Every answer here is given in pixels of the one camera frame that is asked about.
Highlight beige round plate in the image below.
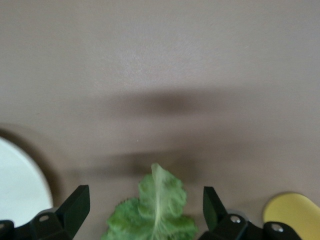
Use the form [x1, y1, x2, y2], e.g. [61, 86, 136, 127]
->
[0, 136, 54, 227]

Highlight green lettuce leaf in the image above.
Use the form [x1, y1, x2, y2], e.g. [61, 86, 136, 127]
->
[100, 162, 199, 240]

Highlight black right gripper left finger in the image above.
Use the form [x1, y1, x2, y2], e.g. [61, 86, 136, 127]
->
[0, 184, 90, 240]

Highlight yellow mustard squeeze bottle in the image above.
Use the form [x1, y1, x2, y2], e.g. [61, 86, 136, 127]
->
[262, 191, 320, 240]

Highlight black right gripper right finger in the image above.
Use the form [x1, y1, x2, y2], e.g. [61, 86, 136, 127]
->
[197, 186, 301, 240]

